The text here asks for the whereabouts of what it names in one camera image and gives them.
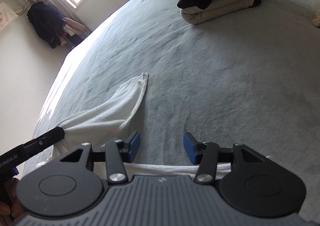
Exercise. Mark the person's left hand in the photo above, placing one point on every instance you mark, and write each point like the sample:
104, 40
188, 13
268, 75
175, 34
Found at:
11, 209

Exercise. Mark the cream plush toy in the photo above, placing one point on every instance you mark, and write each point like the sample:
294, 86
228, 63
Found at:
316, 9

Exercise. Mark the folded beige garment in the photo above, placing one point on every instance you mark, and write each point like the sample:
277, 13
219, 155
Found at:
217, 8

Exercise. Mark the hanging dark clothes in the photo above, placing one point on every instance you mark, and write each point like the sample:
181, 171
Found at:
51, 26

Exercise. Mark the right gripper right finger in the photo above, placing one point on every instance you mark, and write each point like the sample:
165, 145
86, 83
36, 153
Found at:
207, 155

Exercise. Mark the grey plush bed blanket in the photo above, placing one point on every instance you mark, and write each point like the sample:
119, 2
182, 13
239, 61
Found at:
249, 77

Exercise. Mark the white wall hanging organiser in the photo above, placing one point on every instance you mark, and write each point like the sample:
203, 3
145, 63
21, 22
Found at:
7, 15

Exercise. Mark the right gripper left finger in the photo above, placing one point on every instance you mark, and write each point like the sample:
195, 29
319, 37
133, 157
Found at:
114, 154

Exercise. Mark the white long-sleeve garment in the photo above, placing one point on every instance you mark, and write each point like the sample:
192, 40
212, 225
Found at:
105, 123

